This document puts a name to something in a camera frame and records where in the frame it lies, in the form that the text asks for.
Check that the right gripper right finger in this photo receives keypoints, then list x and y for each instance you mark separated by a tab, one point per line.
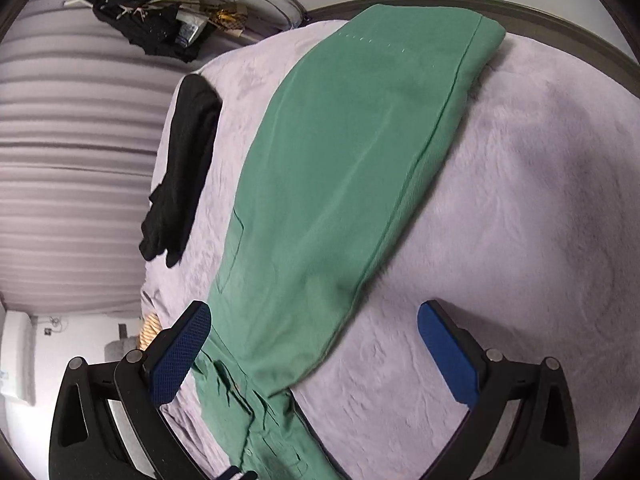
542	442

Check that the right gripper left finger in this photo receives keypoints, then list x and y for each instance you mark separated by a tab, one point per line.
85	442

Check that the green work jacket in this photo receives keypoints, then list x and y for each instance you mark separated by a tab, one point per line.
350	142

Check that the black clothes pile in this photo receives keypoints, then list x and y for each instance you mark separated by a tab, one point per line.
151	25

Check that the beige striped cloth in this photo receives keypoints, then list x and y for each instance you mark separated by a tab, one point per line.
151	327

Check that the black garment on bed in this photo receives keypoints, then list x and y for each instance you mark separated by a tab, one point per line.
167	226

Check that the lilac plush bed blanket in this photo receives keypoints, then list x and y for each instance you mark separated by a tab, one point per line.
530	236

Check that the grey curtain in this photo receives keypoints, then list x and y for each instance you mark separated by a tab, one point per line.
82	113

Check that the cluttered items on shelf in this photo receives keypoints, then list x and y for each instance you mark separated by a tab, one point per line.
196	15

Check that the clear plastic basin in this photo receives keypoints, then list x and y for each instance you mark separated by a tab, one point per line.
277	14

